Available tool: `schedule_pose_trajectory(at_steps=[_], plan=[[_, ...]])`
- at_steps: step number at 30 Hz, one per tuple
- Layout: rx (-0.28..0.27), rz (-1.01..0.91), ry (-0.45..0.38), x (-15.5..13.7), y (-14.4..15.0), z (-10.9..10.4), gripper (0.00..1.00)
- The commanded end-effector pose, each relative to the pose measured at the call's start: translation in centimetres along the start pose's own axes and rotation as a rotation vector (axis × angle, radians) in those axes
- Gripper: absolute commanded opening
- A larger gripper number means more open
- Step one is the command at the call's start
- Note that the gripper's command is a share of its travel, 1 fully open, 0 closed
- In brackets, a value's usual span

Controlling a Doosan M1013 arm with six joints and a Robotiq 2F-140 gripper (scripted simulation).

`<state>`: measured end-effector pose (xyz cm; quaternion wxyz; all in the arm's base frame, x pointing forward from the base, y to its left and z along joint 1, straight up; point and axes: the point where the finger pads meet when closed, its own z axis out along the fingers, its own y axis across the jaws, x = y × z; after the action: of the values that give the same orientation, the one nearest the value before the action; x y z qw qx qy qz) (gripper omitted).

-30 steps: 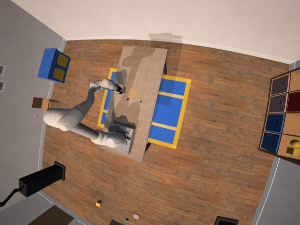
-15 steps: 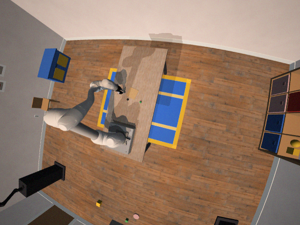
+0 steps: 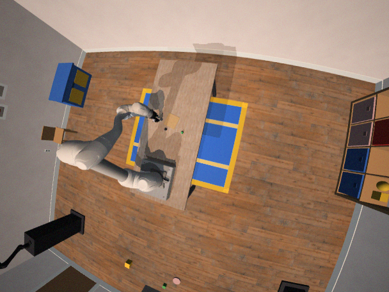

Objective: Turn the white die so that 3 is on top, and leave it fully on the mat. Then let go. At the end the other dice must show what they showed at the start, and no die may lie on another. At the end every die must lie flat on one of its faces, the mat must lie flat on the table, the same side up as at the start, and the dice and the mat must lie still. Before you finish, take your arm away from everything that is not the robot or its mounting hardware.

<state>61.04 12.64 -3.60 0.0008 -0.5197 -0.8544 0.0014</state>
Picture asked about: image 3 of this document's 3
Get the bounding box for orange flat mat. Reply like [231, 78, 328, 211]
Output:
[164, 113, 180, 129]

